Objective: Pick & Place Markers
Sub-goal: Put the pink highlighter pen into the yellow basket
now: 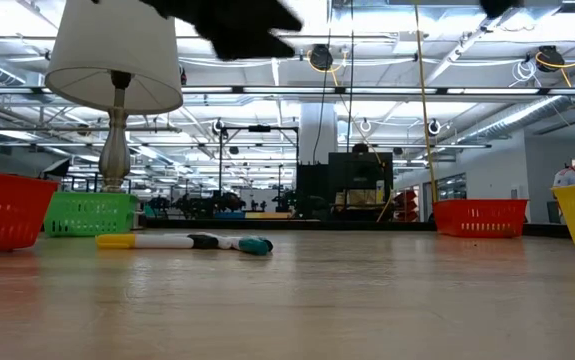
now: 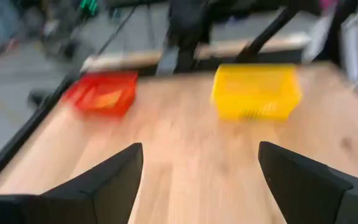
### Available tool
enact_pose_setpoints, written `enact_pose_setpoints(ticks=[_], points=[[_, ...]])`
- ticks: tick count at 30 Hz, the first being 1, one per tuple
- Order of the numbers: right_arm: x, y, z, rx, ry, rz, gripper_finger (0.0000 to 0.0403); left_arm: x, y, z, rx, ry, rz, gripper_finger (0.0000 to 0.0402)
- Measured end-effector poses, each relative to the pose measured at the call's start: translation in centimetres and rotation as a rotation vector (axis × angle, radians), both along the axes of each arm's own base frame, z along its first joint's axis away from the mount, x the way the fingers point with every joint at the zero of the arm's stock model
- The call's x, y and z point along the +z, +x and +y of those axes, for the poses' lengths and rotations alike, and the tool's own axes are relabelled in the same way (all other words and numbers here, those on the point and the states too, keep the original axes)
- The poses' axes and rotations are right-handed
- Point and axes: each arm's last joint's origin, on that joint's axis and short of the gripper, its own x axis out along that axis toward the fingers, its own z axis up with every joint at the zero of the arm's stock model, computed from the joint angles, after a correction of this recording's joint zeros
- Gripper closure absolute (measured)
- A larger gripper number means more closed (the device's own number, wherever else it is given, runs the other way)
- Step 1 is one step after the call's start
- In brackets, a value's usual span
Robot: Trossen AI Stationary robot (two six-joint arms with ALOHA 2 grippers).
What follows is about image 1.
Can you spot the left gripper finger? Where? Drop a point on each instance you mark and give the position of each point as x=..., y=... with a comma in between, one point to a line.
x=252, y=47
x=247, y=15

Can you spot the teal-capped thin marker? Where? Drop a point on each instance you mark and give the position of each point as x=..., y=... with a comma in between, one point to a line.
x=254, y=246

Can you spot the black-capped thin marker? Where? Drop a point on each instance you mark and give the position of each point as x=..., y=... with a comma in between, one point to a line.
x=203, y=241

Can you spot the red plastic basket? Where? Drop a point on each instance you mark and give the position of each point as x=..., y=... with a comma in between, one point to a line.
x=479, y=218
x=2, y=210

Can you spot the green plastic basket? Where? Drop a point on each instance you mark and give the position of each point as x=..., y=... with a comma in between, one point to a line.
x=89, y=215

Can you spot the yellow-capped thin marker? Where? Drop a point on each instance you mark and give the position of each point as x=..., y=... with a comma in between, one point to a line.
x=117, y=241

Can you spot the white shade silver table lamp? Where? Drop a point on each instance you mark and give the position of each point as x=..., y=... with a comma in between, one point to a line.
x=117, y=60

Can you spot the black equipment cabinet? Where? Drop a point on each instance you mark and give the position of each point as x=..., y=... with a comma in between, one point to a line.
x=357, y=170

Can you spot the white bottle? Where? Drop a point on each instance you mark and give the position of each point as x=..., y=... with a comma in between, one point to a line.
x=381, y=192

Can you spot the black metal frame stand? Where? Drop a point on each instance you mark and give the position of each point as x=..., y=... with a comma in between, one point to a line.
x=259, y=128

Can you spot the silver ventilation duct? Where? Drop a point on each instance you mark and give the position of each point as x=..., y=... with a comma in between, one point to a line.
x=517, y=116

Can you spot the black aluminium table frame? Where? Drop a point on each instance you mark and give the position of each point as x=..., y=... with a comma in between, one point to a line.
x=317, y=225

